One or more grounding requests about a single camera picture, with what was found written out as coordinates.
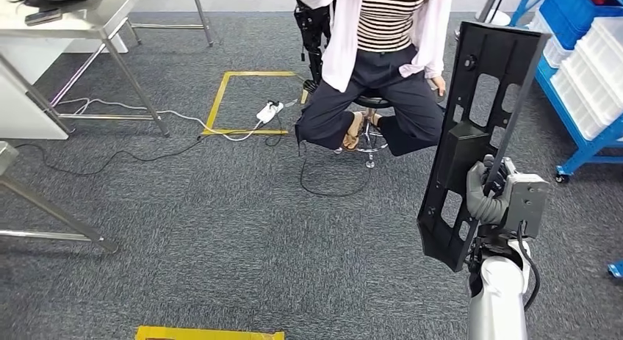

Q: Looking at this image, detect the black plastic panel part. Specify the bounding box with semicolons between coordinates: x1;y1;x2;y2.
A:
417;20;552;274

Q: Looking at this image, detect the white power strip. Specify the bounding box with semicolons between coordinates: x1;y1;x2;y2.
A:
256;100;285;125

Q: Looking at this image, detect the yellow floor tape square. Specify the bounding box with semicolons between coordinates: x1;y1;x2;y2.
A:
134;325;287;340
201;70;311;137

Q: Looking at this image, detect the person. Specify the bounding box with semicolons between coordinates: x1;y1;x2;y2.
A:
292;0;455;158

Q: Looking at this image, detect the white partition panel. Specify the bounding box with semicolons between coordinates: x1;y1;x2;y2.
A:
0;36;130;142

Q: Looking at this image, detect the blue plastic crate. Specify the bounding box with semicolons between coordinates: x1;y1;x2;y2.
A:
539;0;623;51

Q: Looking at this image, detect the dark phone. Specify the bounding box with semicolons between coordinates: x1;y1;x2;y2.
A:
24;7;64;27

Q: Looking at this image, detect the looped black floor cable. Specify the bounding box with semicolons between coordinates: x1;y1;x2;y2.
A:
298;142;375;199

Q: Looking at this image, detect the short black floor cable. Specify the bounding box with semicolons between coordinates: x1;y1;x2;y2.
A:
264;101;286;148

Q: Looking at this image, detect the black machine frame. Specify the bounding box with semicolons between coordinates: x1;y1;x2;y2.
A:
290;0;338;95

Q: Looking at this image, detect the long black floor cable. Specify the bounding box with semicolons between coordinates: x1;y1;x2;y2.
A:
13;132;208;178

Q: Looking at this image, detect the white floor cable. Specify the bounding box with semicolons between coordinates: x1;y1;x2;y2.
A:
54;96;267;143

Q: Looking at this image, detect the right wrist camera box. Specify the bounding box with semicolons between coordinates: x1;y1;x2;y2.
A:
501;157;551;239

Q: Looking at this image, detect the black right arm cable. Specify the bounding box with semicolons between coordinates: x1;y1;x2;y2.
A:
516;220;542;314

